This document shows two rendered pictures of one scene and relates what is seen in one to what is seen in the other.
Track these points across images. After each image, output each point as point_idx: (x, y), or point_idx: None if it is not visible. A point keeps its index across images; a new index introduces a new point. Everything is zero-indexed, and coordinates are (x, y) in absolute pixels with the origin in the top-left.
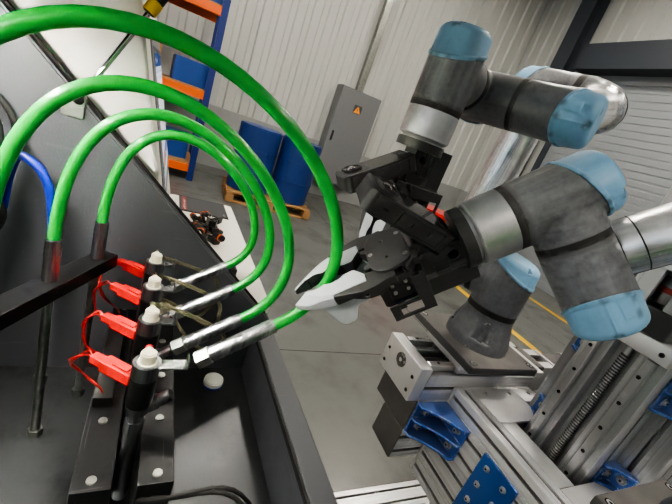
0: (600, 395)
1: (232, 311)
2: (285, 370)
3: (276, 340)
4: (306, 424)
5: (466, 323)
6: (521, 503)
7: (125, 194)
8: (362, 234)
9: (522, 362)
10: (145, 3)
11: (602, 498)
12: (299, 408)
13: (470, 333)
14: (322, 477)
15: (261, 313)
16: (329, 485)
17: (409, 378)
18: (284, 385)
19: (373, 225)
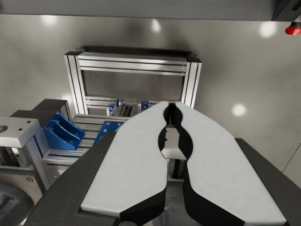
0: None
1: None
2: (191, 15)
3: (242, 19)
4: (122, 14)
5: (179, 215)
6: (87, 149)
7: None
8: (208, 133)
9: (147, 224)
10: None
11: (32, 178)
12: (140, 13)
13: (170, 210)
14: (74, 10)
15: (290, 1)
16: (68, 13)
17: (167, 137)
18: (170, 6)
19: (185, 176)
